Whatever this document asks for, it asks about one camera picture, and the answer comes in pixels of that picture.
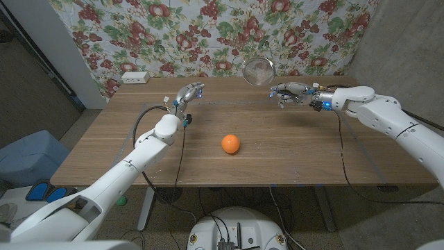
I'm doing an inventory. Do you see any white robot torso base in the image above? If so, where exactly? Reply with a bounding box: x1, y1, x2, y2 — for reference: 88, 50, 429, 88
187, 206, 288, 250

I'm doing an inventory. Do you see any round black floor fan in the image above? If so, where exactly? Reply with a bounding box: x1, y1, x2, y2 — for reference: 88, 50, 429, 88
155, 187, 184, 204

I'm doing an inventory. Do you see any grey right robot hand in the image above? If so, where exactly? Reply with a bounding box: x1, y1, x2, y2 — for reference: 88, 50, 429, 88
269, 81, 324, 112

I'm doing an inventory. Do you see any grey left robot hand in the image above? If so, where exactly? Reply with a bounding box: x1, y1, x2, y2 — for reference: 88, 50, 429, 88
171, 81, 207, 128

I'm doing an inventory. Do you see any white power strip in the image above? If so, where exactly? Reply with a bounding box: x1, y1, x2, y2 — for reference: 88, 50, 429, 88
121, 71, 151, 85

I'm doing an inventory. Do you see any metal mesh sieve black handle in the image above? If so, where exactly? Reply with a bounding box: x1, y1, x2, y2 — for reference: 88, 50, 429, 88
241, 57, 277, 87

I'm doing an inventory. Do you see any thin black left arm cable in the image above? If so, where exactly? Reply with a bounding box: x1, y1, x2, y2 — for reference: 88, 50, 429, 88
169, 126, 187, 250

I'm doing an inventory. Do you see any white robot chest edge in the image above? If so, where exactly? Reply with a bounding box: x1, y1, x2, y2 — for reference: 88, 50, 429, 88
0, 240, 143, 250

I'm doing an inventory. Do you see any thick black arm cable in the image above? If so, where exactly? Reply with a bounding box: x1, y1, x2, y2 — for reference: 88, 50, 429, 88
133, 106, 198, 223
325, 83, 444, 132

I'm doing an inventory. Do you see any grey table leg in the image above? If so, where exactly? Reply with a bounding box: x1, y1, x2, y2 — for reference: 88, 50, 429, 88
314, 185, 337, 233

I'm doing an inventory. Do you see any blue plastic bin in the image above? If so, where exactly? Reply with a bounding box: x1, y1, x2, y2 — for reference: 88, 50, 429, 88
0, 130, 70, 188

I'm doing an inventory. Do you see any blue foot pedal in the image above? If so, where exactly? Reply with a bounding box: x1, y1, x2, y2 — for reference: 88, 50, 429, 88
25, 179, 51, 202
45, 186, 78, 209

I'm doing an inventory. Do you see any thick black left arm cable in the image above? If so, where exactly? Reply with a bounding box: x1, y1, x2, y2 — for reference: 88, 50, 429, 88
133, 106, 198, 223

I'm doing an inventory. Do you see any floral fruit print backdrop cloth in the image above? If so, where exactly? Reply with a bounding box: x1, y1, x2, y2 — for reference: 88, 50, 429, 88
48, 0, 381, 103

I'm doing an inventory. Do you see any white table leg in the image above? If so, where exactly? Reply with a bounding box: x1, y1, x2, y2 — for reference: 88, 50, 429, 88
137, 187, 157, 233

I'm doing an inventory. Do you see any orange fruit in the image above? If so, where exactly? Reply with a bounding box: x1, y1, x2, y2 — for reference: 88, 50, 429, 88
221, 134, 241, 155

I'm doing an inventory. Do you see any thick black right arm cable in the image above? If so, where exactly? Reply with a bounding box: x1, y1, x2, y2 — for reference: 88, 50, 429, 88
325, 83, 444, 132

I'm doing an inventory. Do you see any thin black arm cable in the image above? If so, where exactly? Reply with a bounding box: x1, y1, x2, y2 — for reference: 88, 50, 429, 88
334, 110, 444, 206
169, 126, 187, 250

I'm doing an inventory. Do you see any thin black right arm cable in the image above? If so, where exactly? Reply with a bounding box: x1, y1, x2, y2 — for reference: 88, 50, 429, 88
334, 110, 444, 206

